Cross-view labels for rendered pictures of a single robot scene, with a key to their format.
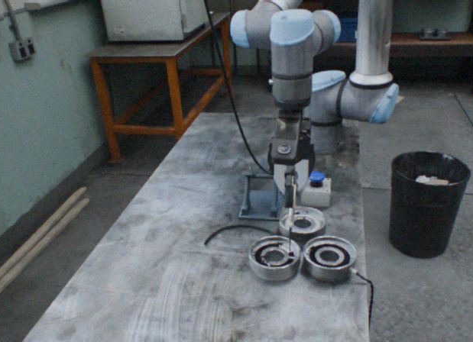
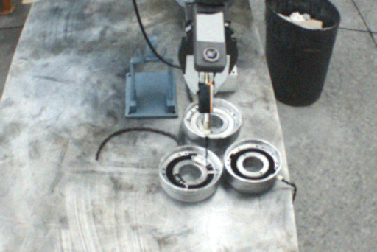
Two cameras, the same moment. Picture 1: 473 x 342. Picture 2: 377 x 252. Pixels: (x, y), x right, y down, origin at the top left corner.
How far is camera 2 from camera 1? 0.26 m
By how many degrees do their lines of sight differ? 21
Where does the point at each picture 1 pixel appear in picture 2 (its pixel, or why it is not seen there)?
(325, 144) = not seen: hidden behind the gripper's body
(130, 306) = (48, 239)
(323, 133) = not seen: outside the picture
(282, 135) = (205, 35)
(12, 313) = not seen: outside the picture
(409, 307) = (291, 166)
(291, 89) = not seen: outside the picture
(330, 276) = (257, 189)
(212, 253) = (108, 171)
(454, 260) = (328, 106)
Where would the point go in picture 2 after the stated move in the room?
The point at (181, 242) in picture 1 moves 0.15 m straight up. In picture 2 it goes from (68, 158) to (60, 97)
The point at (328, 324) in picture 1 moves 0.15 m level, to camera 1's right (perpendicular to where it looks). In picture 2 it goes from (259, 238) to (330, 214)
